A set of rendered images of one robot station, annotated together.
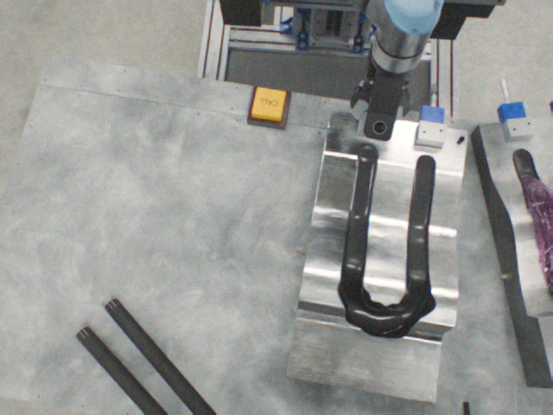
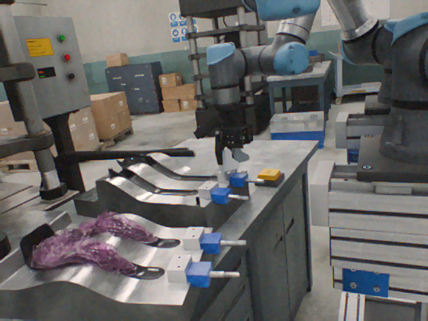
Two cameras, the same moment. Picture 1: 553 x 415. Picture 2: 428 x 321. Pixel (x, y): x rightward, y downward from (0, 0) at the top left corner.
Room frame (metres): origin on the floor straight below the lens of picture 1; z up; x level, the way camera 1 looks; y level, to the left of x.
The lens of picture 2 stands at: (0.69, -1.10, 1.26)
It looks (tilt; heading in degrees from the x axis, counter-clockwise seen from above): 18 degrees down; 108
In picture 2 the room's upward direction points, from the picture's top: 8 degrees counter-clockwise
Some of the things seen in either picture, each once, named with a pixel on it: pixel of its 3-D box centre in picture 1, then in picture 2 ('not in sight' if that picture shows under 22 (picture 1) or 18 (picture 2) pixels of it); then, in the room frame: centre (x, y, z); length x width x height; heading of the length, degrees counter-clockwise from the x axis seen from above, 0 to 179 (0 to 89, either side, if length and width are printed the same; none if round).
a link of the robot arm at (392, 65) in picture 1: (396, 45); (226, 95); (0.45, -0.19, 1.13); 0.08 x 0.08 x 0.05
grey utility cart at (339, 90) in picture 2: not in sight; (361, 74); (1.43, 5.73, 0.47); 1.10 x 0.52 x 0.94; 3
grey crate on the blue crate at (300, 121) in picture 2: not in sight; (297, 121); (0.43, 3.09, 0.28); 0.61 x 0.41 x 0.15; 176
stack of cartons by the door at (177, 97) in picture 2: not in sight; (180, 92); (-2.24, 6.19, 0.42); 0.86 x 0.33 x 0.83; 176
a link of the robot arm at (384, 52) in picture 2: not in sight; (404, 42); (0.93, 0.06, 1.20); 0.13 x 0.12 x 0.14; 131
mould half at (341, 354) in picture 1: (379, 249); (157, 186); (0.20, -0.18, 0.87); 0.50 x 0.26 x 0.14; 167
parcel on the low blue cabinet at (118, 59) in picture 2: not in sight; (117, 59); (-3.65, 6.19, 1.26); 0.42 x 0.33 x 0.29; 176
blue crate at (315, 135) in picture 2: not in sight; (298, 136); (0.43, 3.09, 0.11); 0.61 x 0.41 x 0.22; 176
